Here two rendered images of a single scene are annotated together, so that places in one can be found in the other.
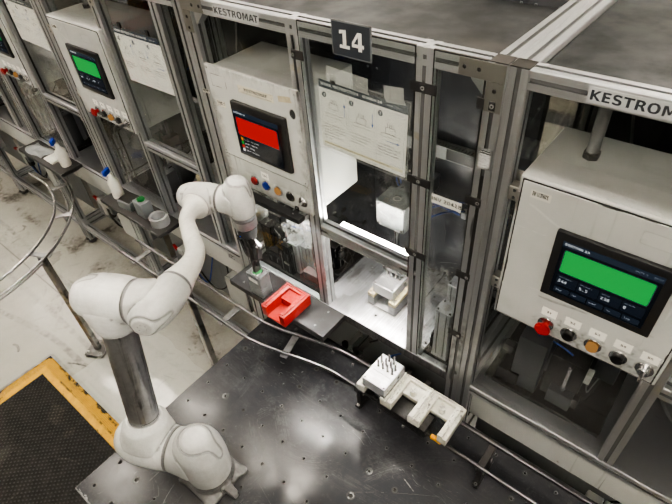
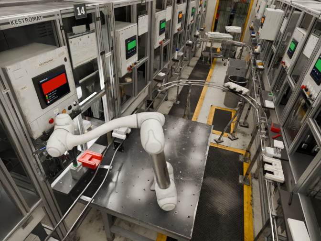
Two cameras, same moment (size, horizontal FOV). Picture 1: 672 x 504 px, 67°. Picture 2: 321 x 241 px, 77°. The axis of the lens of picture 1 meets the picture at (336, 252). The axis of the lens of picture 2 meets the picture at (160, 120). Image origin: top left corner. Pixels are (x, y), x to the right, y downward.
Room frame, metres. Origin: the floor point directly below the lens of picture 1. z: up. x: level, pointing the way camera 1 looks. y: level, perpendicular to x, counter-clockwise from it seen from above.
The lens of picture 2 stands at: (1.42, 1.52, 2.22)
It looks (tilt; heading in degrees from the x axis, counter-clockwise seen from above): 35 degrees down; 243
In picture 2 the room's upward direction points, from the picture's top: 4 degrees clockwise
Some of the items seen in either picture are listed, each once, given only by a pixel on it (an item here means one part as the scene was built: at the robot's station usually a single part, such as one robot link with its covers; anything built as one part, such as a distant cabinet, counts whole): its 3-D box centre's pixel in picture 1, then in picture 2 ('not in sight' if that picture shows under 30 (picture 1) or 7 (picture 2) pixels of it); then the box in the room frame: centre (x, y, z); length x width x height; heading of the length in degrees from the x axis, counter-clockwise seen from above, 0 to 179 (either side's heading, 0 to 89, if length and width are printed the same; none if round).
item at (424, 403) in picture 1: (409, 402); (126, 128); (0.96, -0.21, 0.84); 0.36 x 0.14 x 0.10; 47
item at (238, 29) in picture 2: not in sight; (230, 40); (-4.21, -4.40, 0.48); 0.84 x 0.58 x 0.97; 55
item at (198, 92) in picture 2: not in sight; (202, 71); (-2.25, -3.20, 0.01); 5.85 x 0.59 x 0.01; 47
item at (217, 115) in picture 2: not in sight; (221, 120); (-1.14, -0.87, 0.01); 1.00 x 0.55 x 0.01; 47
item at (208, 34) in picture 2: not in sight; (216, 48); (-3.05, -3.75, 0.48); 0.88 x 0.56 x 0.96; 155
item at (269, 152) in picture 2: not in sight; (272, 151); (-0.22, 0.72, 0.92); 0.13 x 0.10 x 0.09; 137
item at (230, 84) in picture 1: (283, 127); (36, 88); (1.63, 0.14, 1.60); 0.42 x 0.29 x 0.46; 47
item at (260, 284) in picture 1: (261, 279); (76, 169); (1.52, 0.32, 0.97); 0.08 x 0.08 x 0.12; 47
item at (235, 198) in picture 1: (235, 196); (64, 126); (1.52, 0.34, 1.41); 0.13 x 0.11 x 0.16; 72
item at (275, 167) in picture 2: not in sight; (271, 166); (-0.14, 0.81, 0.84); 0.37 x 0.14 x 0.10; 47
